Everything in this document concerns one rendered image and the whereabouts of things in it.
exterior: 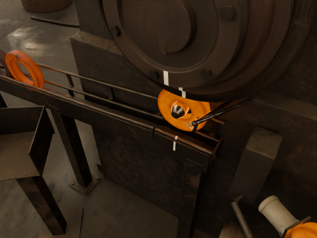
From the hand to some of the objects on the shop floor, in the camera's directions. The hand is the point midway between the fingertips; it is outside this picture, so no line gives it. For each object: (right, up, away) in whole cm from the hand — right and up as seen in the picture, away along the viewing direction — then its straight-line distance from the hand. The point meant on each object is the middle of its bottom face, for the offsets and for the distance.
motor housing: (+8, -1, +97) cm, 98 cm away
